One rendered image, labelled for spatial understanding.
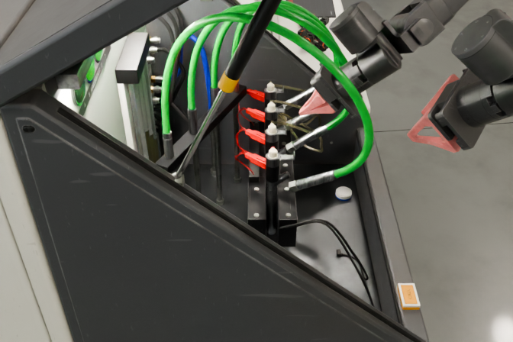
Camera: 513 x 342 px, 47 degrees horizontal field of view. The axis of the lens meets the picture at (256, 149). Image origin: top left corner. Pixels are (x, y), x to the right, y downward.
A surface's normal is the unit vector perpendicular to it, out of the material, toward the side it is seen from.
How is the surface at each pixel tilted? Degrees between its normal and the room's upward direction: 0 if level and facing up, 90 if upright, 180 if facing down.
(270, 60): 90
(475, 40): 51
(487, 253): 0
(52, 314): 90
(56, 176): 90
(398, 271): 0
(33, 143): 90
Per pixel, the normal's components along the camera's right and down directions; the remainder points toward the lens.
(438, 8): 0.22, 0.08
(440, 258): 0.00, -0.79
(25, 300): 0.00, 0.62
